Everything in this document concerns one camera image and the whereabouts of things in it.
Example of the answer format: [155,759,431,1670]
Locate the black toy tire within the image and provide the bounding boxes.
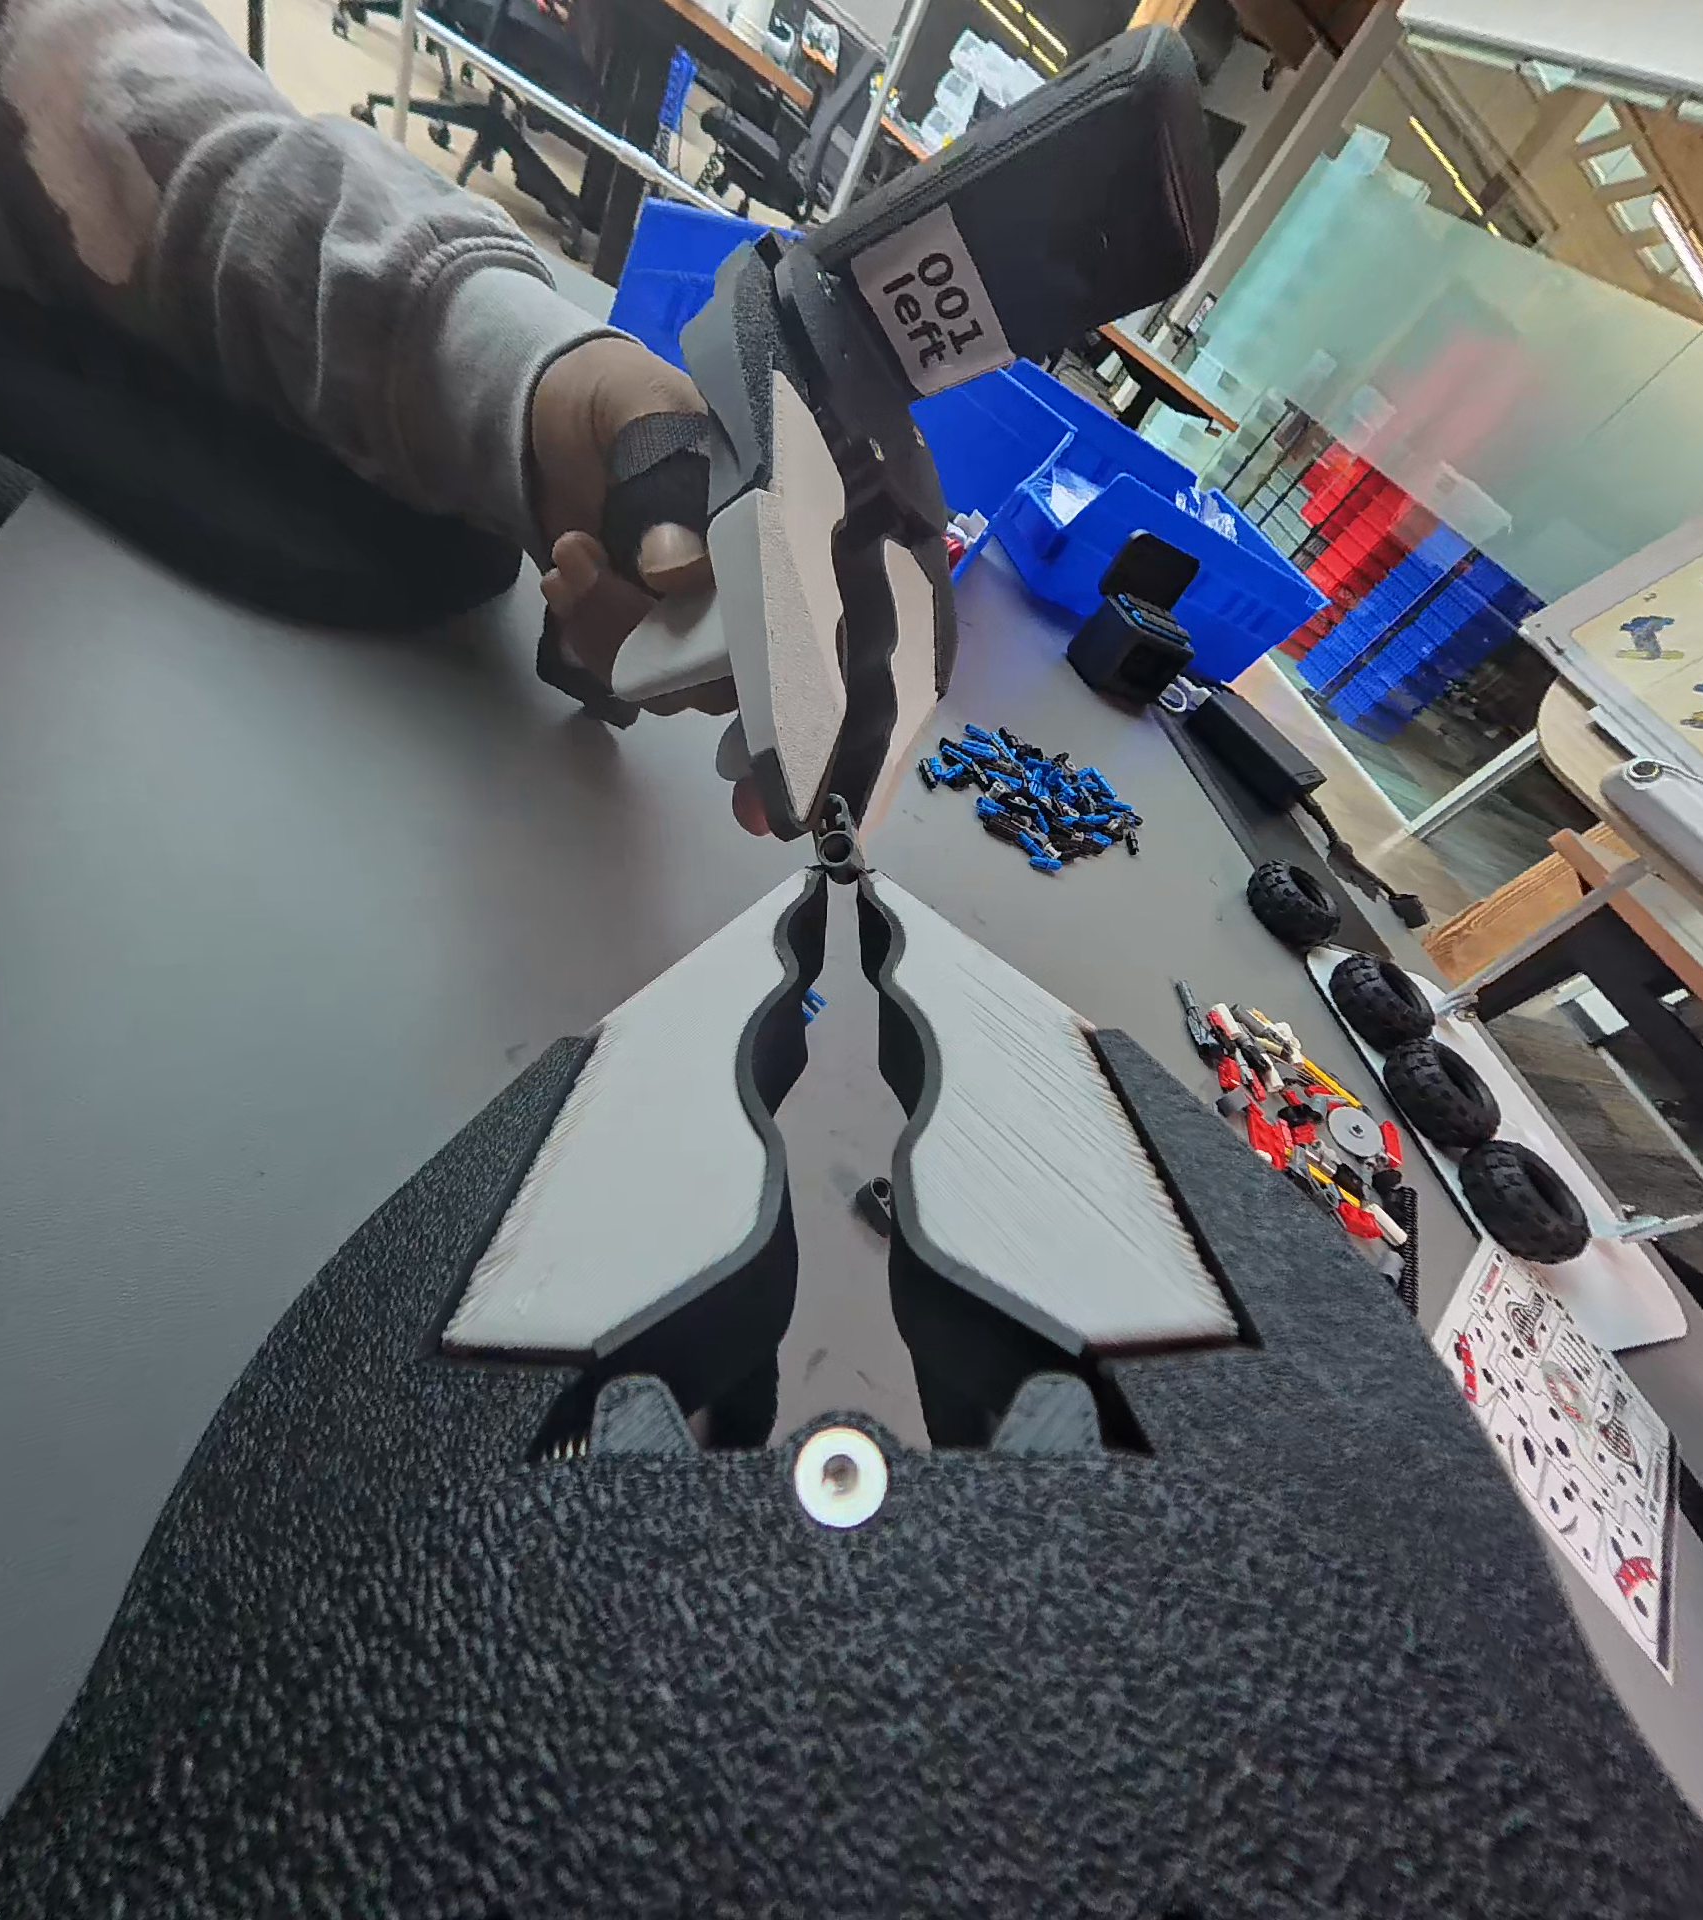
[1384,1038,1502,1151]
[1458,1141,1592,1267]
[1328,955,1438,1052]
[1248,859,1344,950]

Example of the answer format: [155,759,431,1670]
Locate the pile of blue black pins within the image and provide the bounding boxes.
[918,724,1146,873]

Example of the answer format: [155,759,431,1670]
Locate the black power adapter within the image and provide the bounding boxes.
[1184,683,1328,805]

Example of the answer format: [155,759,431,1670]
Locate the person's left forearm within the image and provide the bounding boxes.
[0,0,629,550]

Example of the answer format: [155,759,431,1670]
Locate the person's left hand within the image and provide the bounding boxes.
[527,336,778,841]

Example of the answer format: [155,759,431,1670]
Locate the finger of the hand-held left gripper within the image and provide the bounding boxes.
[836,517,962,834]
[709,367,860,847]

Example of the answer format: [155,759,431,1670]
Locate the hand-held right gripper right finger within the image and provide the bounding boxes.
[848,871,1246,1365]

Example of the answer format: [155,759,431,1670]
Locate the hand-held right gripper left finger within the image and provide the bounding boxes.
[441,866,830,1365]

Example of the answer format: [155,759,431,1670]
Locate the white sticker sheet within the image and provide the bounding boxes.
[1434,1243,1682,1680]

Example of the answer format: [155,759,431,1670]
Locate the large blue plastic bin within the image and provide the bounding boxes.
[994,473,1330,684]

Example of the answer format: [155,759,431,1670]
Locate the building instruction booklet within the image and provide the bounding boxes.
[1518,457,1703,783]

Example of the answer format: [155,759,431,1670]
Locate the black battery charger case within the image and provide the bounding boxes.
[1066,532,1198,704]

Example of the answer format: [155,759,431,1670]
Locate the stack of red blue bins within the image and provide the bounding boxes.
[1278,434,1544,744]

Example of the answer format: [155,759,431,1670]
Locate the black office chair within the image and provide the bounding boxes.
[349,0,577,229]

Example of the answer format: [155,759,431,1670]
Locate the black power cable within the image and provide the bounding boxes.
[1298,794,1432,931]

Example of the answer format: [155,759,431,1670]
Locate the pile of red black parts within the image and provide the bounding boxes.
[1174,979,1424,1308]

